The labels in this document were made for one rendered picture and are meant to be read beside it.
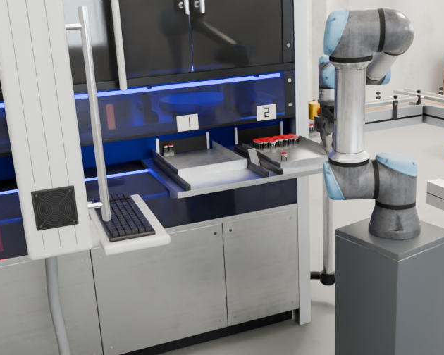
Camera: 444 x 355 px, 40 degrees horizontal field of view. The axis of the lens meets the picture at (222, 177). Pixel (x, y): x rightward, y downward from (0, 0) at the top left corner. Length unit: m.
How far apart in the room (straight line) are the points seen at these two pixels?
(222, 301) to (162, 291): 0.28
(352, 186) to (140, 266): 1.05
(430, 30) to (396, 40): 6.04
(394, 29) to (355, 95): 0.20
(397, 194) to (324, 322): 1.27
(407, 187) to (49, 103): 1.01
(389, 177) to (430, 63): 6.06
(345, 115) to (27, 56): 0.86
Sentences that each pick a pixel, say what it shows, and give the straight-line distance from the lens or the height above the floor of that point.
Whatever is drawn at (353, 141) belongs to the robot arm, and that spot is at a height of 1.08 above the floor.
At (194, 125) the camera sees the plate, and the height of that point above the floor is 1.00.
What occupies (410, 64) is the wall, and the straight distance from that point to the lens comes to 7.49.
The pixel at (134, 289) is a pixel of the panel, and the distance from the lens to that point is 2.50.
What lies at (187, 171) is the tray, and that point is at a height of 0.90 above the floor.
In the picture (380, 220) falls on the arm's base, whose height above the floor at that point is 0.84.
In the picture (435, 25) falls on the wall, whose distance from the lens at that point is 7.78.
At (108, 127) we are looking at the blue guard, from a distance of 2.28.
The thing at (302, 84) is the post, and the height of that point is 1.12.
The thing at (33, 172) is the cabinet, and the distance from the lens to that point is 1.71.
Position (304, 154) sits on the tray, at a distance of 2.35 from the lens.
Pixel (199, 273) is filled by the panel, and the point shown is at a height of 0.37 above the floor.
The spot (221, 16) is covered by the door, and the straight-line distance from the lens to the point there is 2.37.
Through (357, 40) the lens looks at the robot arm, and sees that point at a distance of 1.64.
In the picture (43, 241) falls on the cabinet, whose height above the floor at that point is 0.85.
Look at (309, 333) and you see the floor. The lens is 2.85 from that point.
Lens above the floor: 1.49
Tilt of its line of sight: 17 degrees down
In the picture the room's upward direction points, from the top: 3 degrees counter-clockwise
